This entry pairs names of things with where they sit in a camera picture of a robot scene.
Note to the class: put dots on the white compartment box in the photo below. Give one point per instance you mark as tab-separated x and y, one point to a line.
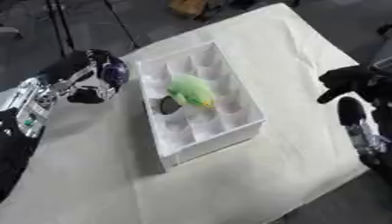
200	105

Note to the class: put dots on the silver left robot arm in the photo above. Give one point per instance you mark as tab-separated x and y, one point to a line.
20	116

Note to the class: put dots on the black tripod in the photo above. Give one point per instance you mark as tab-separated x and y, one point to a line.
86	23

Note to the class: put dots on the small black object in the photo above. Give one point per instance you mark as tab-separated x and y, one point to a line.
169	105

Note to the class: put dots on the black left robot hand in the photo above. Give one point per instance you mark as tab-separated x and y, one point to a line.
76	66

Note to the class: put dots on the green soft toy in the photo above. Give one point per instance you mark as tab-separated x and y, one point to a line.
192	90

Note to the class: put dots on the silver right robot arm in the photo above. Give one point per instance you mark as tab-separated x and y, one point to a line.
375	140

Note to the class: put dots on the grey chair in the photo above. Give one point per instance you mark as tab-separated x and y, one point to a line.
9	31

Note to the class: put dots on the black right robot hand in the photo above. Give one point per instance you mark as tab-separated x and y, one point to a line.
352	80

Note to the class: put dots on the tan bag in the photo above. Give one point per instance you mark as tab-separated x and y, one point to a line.
194	8

